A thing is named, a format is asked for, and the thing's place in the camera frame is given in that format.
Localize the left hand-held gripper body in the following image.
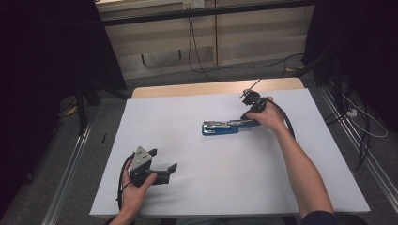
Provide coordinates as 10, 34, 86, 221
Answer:
129, 145, 157, 188

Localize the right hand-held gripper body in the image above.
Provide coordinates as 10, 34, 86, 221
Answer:
239, 78, 268, 116

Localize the blue stapler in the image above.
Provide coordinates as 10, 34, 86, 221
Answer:
202, 119, 261, 137

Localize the person's right hand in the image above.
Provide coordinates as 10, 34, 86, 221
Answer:
246, 97, 288, 135

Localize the person's left hand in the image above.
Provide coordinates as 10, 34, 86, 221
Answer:
120, 158, 159, 217

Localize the white table sheet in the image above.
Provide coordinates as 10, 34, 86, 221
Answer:
88, 88, 372, 218

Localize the wooden table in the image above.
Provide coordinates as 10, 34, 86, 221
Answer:
130, 77, 305, 99

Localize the black metal stand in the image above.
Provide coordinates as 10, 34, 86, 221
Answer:
72, 78, 130, 136
293, 46, 346, 106

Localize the black metal crossbar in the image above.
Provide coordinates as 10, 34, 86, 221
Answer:
101, 0, 315, 27

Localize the black curtain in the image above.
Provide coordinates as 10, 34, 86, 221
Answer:
0, 0, 127, 217
302, 0, 398, 132

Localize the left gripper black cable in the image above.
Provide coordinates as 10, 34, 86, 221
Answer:
116, 154, 136, 211

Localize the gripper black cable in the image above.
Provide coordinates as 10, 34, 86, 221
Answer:
116, 154, 136, 211
265, 97, 297, 139

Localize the long black floor cable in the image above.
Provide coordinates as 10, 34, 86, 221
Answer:
200, 52, 305, 76

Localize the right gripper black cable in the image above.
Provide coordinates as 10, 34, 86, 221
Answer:
265, 97, 297, 139

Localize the beige wall cabinet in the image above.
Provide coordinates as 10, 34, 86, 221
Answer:
95, 0, 315, 81

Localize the aluminium floor rail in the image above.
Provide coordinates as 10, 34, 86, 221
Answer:
40, 123, 94, 225
318, 87, 398, 205

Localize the black wall cable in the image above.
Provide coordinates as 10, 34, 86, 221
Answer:
189, 17, 217, 81
187, 17, 205, 75

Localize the white wall socket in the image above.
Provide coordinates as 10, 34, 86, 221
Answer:
182, 0, 206, 9

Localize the black floor cable bundle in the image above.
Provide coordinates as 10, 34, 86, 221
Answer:
323, 90, 373, 173

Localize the white floor cable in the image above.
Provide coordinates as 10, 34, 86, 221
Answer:
342, 93, 390, 139

